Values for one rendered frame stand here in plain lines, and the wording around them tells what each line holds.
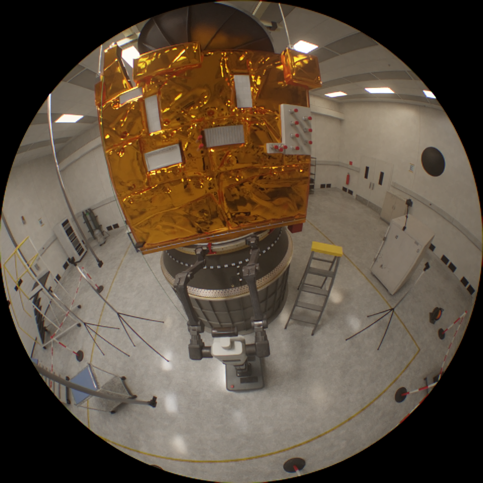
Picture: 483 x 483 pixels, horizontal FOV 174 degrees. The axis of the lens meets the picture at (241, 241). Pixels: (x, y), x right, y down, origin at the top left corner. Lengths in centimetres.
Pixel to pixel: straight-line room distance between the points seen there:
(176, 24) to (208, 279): 294
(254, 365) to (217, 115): 286
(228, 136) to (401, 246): 352
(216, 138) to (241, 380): 277
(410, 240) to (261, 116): 326
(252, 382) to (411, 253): 350
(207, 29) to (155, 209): 197
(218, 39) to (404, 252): 429
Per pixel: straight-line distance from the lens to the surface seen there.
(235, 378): 246
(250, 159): 144
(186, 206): 147
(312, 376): 283
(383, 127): 847
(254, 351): 111
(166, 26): 232
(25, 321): 760
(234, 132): 143
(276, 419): 276
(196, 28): 213
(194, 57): 154
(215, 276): 181
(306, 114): 165
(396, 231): 373
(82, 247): 869
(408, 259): 374
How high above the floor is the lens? 270
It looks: 36 degrees down
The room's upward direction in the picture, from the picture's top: 6 degrees counter-clockwise
